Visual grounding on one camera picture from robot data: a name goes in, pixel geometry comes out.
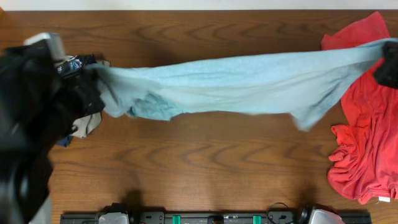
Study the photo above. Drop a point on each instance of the navy blue folded shirt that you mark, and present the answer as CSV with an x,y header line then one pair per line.
x,y
65,142

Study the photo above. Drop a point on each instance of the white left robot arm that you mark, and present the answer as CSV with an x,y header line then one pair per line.
x,y
40,101

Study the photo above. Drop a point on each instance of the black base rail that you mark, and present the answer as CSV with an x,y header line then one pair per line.
x,y
309,214

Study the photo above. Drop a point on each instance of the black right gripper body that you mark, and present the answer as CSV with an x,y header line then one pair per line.
x,y
389,78

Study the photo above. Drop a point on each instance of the red t-shirt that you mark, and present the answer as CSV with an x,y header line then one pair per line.
x,y
365,162

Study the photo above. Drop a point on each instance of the black printed folded jersey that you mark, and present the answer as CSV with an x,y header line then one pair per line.
x,y
72,64

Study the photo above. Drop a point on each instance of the beige folded shirt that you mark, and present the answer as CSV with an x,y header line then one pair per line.
x,y
86,124

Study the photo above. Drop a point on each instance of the light blue t-shirt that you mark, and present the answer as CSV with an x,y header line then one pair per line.
x,y
303,84

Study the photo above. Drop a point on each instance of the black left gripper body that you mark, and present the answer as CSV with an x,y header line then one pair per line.
x,y
78,101

